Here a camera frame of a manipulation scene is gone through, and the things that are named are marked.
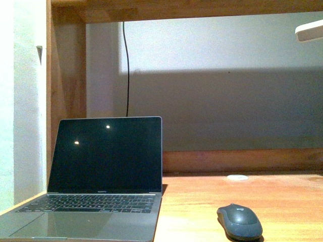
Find grey open laptop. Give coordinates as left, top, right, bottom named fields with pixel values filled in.
left=1, top=116, right=163, bottom=241

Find white round cable grommet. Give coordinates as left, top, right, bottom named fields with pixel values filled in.
left=227, top=174, right=248, bottom=181

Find black logi computer mouse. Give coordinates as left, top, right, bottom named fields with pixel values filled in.
left=217, top=203, right=263, bottom=241

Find black hanging wall cable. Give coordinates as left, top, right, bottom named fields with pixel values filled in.
left=122, top=21, right=131, bottom=117

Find wooden desk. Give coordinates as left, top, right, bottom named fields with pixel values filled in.
left=0, top=0, right=323, bottom=242

